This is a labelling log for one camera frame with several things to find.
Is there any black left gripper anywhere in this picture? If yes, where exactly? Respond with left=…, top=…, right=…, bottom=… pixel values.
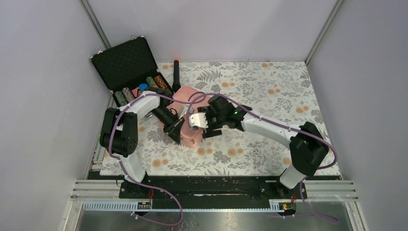
left=151, top=106, right=185, bottom=144

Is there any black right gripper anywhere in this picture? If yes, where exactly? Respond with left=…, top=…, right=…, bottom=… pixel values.
left=198, top=106, right=226, bottom=139

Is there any pink medicine kit bag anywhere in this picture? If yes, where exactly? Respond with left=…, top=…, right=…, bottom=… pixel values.
left=167, top=86, right=210, bottom=148

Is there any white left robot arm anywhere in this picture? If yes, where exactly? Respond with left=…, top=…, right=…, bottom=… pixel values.
left=100, top=90, right=186, bottom=198

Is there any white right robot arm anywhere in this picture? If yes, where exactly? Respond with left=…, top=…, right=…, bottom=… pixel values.
left=188, top=94, right=329, bottom=198

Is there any black orange-tipped thermometer pen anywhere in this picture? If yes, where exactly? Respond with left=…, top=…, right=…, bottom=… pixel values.
left=172, top=59, right=181, bottom=92

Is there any black poker chip case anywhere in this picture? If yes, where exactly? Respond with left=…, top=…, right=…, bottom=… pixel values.
left=90, top=36, right=174, bottom=106

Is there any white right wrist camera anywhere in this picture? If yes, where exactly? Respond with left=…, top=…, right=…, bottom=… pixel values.
left=188, top=112, right=208, bottom=129

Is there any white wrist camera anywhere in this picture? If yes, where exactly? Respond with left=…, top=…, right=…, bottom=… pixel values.
left=178, top=105, right=193, bottom=120
left=188, top=112, right=208, bottom=129

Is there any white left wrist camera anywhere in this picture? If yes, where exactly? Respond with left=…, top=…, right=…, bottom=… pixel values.
left=178, top=105, right=193, bottom=120

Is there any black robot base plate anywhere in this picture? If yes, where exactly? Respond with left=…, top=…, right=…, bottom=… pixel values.
left=119, top=176, right=307, bottom=210

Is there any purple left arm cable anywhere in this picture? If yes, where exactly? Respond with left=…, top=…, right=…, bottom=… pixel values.
left=107, top=91, right=206, bottom=227

